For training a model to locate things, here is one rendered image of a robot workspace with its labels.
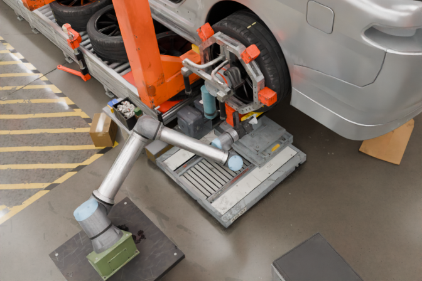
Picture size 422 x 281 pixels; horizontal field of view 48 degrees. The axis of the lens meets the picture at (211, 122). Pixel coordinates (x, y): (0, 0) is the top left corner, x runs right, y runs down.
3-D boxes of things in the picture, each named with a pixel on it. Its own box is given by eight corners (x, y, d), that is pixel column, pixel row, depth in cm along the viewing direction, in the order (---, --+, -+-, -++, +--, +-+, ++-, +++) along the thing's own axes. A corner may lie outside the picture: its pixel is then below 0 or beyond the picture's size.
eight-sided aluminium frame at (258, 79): (265, 121, 310) (264, 56, 270) (258, 127, 307) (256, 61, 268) (210, 84, 340) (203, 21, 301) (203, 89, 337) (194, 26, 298)
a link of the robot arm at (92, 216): (86, 241, 265) (69, 216, 263) (91, 231, 282) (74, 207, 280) (110, 226, 266) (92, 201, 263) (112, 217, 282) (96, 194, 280)
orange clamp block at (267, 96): (266, 94, 293) (277, 101, 288) (257, 100, 290) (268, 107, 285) (266, 86, 288) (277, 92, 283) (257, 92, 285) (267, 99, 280)
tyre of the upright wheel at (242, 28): (316, 76, 285) (253, -11, 286) (291, 96, 275) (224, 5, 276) (269, 107, 345) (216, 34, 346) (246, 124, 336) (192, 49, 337)
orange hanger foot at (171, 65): (222, 64, 363) (218, 27, 338) (169, 99, 342) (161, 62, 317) (208, 56, 373) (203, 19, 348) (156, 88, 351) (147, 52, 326)
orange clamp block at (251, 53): (255, 58, 281) (261, 52, 273) (245, 64, 278) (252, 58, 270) (248, 49, 281) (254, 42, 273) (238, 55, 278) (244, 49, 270)
